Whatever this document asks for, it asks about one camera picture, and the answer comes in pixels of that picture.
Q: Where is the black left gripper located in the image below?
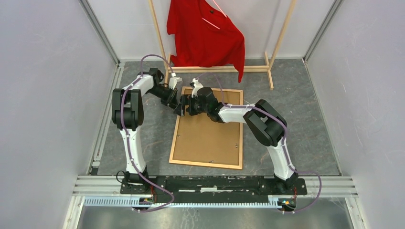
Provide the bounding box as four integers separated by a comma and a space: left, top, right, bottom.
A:
148, 86, 179, 110

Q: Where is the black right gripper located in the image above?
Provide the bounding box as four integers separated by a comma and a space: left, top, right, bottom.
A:
173, 94, 209, 117

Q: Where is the brown fibreboard backing board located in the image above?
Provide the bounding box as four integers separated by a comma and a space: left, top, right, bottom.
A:
173, 89, 242, 166

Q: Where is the brown wooden picture frame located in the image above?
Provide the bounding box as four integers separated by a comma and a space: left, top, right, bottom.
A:
168, 86, 244, 170

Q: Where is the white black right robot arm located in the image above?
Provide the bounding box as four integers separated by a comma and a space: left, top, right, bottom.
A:
172, 87, 298, 195

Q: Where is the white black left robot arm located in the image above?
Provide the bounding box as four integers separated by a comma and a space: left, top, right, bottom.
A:
112, 68, 182, 195

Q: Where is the red t-shirt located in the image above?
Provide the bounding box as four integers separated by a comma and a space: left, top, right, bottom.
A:
167, 0, 245, 82

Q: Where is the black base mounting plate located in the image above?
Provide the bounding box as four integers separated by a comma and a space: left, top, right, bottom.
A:
120, 175, 308, 204

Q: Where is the pink clothes hanger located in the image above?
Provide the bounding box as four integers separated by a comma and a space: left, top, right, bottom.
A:
199, 0, 228, 30

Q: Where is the light wooden clothes rack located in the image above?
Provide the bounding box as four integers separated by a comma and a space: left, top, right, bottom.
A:
148, 0, 297, 90

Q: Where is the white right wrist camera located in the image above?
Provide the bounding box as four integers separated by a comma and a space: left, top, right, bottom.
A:
190, 78, 204, 98

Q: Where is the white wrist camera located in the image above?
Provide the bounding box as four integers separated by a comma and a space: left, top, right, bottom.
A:
168, 73, 183, 90
190, 78, 204, 98

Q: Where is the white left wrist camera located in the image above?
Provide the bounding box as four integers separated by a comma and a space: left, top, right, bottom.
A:
168, 73, 183, 90

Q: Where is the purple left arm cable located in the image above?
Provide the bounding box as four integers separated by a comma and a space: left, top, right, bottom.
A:
120, 54, 176, 213

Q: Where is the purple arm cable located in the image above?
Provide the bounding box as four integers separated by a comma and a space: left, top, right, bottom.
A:
193, 72, 323, 215
120, 54, 176, 213

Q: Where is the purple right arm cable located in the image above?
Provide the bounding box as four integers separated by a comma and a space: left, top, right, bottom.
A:
193, 72, 323, 215

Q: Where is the aluminium rail frame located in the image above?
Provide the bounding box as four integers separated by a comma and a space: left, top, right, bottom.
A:
63, 60, 368, 229

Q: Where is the grey slotted cable duct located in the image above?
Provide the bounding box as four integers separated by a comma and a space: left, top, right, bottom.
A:
84, 197, 281, 209

